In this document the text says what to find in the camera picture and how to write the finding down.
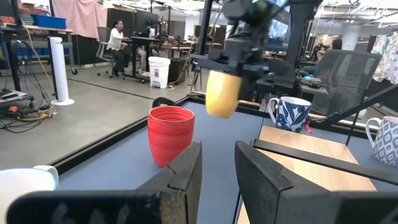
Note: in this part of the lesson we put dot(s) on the grey office chair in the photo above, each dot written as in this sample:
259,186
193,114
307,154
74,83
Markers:
102,40

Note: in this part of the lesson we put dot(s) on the black metal table frame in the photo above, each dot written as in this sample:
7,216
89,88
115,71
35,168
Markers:
93,146

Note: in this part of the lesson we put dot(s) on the laptop with blue screen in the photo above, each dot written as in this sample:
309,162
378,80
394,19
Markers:
278,29

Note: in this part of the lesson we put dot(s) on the white mug blue leaf print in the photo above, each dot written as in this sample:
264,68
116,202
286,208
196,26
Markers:
290,116

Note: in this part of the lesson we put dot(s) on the white pedal bin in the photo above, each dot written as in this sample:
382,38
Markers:
159,74

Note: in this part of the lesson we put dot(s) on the blue plastic bin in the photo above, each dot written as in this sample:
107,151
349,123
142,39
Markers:
49,21

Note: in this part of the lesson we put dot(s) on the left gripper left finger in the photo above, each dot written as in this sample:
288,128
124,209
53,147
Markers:
174,186

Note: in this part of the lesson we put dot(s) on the black desk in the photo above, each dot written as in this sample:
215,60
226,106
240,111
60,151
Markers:
146,40

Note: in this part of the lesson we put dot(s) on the yellow cup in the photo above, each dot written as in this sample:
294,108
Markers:
222,96

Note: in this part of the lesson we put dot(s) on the pink curtain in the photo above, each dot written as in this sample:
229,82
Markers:
77,15

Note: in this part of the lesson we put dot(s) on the metal workbench wooden top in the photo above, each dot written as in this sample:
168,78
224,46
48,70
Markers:
46,30

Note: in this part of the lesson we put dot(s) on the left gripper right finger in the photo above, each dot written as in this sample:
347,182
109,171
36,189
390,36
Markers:
264,193

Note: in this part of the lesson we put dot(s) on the black bin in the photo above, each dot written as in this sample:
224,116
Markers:
177,71

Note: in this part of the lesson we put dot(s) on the grey diamond pattern mug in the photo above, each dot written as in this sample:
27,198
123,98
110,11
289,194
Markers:
387,143

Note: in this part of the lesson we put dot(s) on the black table clamp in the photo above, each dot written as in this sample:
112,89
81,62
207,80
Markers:
161,101

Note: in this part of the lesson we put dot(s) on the person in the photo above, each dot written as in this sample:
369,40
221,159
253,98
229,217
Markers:
336,43
115,40

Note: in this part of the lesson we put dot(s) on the red tag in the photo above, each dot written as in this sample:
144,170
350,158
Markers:
308,128

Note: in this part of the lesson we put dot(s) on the red ribbed cup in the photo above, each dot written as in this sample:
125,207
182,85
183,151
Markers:
169,137

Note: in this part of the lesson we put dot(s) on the white mug fine grey pattern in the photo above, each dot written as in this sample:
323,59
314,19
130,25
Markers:
21,180

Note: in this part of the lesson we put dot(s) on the dark mesh chair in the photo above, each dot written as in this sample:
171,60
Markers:
342,71

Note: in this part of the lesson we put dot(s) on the white tower fan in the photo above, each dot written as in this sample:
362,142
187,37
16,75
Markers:
59,71

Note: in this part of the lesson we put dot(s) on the white patterned hanging cloth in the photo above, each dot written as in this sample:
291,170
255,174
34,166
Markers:
388,59

